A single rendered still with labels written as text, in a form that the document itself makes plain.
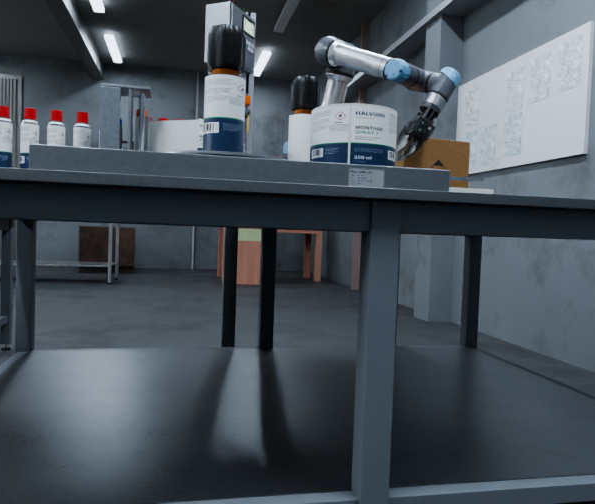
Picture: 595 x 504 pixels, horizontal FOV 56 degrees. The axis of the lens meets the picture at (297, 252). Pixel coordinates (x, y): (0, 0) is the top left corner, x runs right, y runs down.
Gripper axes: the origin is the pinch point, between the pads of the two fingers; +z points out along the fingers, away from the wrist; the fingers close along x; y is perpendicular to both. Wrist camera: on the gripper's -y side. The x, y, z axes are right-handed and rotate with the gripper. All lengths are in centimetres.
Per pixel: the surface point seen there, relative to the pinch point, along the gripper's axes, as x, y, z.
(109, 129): -82, 16, 47
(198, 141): -59, 15, 36
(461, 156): 26.8, -18.8, -21.3
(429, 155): 14.6, -16.7, -13.3
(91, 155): -71, 78, 58
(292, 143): -37, 30, 24
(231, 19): -72, 1, -5
